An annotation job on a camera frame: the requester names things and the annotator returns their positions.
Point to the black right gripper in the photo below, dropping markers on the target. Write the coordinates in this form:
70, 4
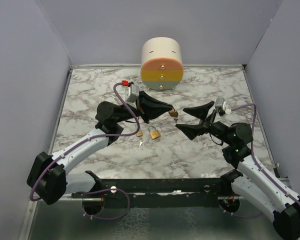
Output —
192, 131

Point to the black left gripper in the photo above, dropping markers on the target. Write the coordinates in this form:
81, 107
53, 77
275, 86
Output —
150, 108

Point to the medium brass padlock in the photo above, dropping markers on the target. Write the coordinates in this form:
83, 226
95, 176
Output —
153, 132

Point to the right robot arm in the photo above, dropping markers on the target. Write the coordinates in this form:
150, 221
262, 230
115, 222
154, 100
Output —
250, 179

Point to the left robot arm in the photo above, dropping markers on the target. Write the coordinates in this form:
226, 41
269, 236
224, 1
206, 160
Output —
50, 176

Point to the small brass padlock long shackle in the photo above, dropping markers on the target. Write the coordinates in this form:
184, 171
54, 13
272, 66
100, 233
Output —
139, 134

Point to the round three-drawer storage box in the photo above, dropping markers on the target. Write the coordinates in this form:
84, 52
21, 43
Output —
161, 64

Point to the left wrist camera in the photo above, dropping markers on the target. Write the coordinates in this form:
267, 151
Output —
132, 91

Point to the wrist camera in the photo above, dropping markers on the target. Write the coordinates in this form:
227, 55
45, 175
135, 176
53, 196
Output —
132, 91
221, 107

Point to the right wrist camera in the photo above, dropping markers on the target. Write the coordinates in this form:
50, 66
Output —
221, 107

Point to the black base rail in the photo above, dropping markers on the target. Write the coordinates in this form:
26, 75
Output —
159, 193

